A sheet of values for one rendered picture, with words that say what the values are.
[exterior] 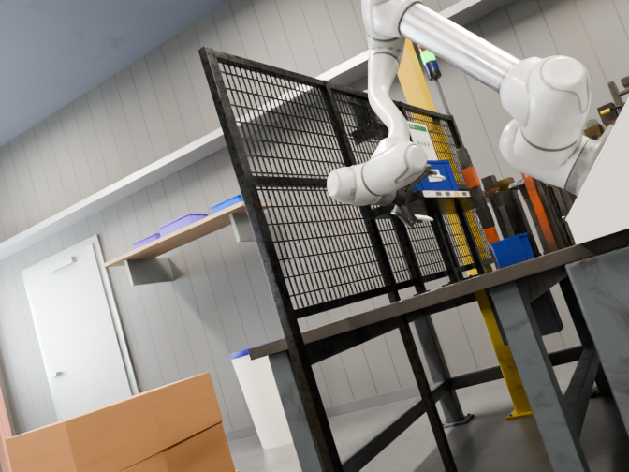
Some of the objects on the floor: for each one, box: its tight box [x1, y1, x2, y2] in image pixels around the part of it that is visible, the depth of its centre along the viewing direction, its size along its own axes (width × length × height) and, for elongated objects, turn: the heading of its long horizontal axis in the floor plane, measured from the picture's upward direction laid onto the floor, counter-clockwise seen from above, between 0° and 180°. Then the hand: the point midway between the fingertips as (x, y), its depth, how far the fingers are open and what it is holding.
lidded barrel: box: [229, 337, 293, 449], centre depth 456 cm, size 55×55×70 cm
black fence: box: [198, 46, 564, 472], centre depth 246 cm, size 14×197×155 cm, turn 81°
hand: (433, 198), depth 197 cm, fingers open, 13 cm apart
